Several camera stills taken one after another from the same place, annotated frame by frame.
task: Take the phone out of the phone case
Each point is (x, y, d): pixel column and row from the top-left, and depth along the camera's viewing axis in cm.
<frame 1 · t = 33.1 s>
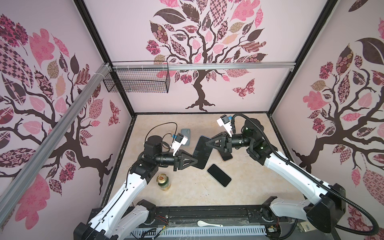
left hand: (196, 163, 63), fingers open
right hand: (208, 143, 61), fingers closed
black smartphone: (202, 152, 62), point 34 cm above the table
light blue phone case: (186, 132, 111), on the table
phone with pink case: (225, 156, 97), on the table
phone with white case: (219, 175, 90), on the table
green gold drink can: (163, 181, 77), point 10 cm above the table

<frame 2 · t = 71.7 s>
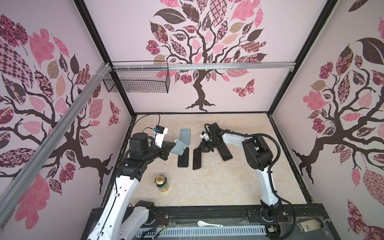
left hand: (173, 146, 71), fingers closed
right hand: (197, 148, 96), fingers closed
phone with white case: (196, 159, 94), point 2 cm above the table
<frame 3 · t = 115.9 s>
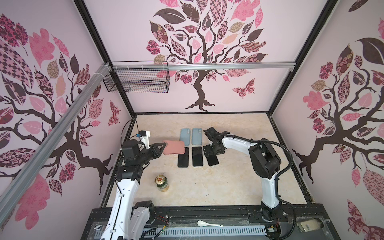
left hand: (166, 146, 75), fingers closed
right hand: (209, 151, 97), fingers open
white phone case: (197, 139, 107), on the table
pink phone case: (176, 149, 84), point 16 cm above the table
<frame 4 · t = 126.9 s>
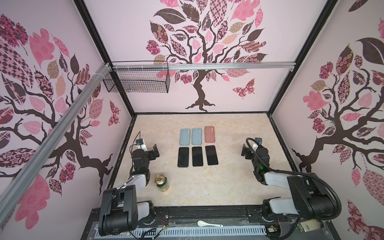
left hand: (149, 147, 90), fingers open
right hand: (252, 143, 91), fingers open
pink phone case: (209, 134, 109), on the table
